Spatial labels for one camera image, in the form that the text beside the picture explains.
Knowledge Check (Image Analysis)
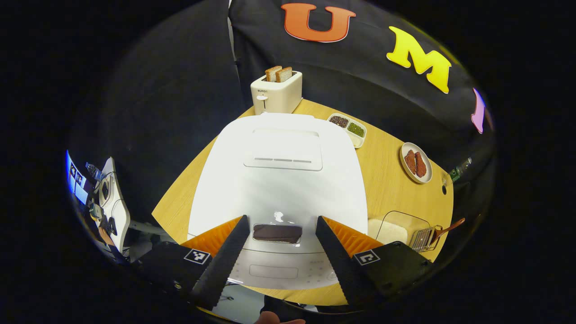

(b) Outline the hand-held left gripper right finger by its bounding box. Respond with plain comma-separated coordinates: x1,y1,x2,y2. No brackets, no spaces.
315,216,430,307

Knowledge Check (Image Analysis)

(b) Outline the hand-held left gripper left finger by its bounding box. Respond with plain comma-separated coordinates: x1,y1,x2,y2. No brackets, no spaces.
144,215,251,311

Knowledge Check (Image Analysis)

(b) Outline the white rice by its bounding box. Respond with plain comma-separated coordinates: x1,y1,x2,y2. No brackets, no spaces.
368,219,408,246

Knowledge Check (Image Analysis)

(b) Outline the white rice cooker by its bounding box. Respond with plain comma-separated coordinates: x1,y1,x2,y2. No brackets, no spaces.
187,112,369,291

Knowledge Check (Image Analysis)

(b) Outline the clear rice container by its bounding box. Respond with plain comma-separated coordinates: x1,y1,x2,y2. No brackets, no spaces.
368,210,433,247

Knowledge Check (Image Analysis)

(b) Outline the brown wooden spoon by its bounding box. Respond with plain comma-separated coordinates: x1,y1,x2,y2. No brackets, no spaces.
432,218,466,240

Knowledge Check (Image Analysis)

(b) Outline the white side desk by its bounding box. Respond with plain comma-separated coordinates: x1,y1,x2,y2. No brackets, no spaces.
92,157,131,252

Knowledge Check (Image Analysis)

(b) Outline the round white plate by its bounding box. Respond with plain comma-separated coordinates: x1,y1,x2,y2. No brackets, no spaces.
400,142,433,184

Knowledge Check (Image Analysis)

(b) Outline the divided tray of beans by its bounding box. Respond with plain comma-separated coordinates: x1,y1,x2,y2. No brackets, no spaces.
327,113,367,149

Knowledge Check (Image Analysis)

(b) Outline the green glass bottle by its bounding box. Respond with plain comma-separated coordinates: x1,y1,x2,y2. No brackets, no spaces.
443,157,473,186

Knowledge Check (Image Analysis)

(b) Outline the white toaster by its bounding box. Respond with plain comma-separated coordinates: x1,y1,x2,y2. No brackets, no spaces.
250,71,303,116

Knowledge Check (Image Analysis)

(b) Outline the blue lit screen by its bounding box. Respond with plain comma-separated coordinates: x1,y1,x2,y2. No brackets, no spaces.
65,151,90,205

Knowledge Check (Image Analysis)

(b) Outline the black backdrop cloth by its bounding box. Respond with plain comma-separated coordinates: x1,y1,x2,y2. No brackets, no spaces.
72,0,495,225

